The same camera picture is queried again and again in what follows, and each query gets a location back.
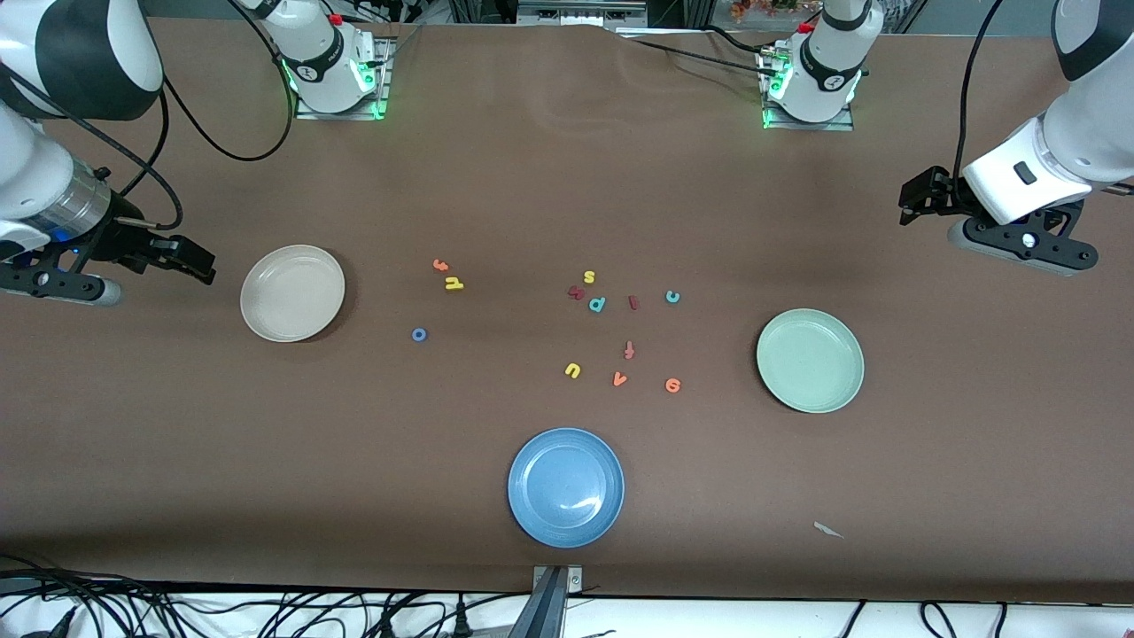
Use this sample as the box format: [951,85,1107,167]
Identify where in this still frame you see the grey metal box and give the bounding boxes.
[517,0,649,27]

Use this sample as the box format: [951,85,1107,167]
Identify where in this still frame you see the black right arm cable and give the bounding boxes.
[0,0,296,231]

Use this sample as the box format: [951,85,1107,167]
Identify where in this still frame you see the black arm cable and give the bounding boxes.
[0,0,296,231]
[953,0,1009,183]

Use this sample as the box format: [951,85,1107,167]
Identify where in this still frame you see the short black table cable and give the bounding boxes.
[704,24,765,56]

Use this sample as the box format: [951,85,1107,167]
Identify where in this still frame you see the brown beige plate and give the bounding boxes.
[240,245,346,343]

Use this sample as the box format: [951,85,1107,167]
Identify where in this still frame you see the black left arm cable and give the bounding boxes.
[953,0,1009,183]

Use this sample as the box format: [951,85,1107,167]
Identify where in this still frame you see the blue plate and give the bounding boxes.
[508,428,625,549]

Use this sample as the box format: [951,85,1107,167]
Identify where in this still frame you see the brown table cover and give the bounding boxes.
[0,18,1134,605]

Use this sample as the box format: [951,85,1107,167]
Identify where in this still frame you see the long black table cable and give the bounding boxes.
[631,37,776,76]

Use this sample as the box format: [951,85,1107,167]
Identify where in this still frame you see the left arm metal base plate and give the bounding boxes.
[762,49,856,132]

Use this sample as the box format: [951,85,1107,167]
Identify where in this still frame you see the pale green plate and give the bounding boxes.
[756,308,866,414]

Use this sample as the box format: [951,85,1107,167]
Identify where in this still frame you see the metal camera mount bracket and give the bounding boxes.
[530,565,584,638]

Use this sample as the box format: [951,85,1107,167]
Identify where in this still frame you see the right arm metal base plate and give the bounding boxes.
[295,37,392,121]

